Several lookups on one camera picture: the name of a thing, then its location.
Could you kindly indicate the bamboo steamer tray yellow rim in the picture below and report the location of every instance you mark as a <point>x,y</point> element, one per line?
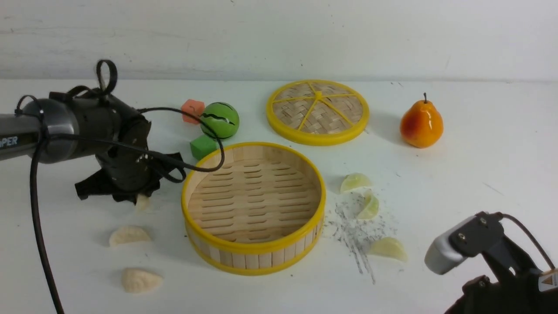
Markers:
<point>260,213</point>

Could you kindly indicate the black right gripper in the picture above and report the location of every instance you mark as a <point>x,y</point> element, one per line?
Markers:
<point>516,290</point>

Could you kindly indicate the pale green dumpling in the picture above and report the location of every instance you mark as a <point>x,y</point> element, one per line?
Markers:
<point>355,181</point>
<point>371,207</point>

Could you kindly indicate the white dumpling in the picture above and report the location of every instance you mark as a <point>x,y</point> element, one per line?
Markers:
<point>138,281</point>
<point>127,235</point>
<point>142,203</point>

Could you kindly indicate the pale yellow dumpling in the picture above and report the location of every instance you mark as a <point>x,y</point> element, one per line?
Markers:
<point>389,247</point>

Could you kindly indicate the green toy watermelon ball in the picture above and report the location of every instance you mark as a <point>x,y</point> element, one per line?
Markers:
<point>221,119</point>

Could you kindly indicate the orange foam cube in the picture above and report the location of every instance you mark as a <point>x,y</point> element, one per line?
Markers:
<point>194,108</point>

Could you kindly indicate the orange toy pear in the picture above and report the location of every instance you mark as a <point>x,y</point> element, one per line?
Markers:
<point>422,125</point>

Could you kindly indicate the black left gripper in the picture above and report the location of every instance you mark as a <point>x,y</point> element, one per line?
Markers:
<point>116,135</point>

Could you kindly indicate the woven steamer lid yellow rim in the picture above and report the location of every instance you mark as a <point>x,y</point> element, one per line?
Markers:
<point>317,112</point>

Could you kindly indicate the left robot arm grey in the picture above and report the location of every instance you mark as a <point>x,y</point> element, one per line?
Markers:
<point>22,131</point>

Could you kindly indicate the green foam cube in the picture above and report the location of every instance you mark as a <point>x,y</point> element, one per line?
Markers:
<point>203,146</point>

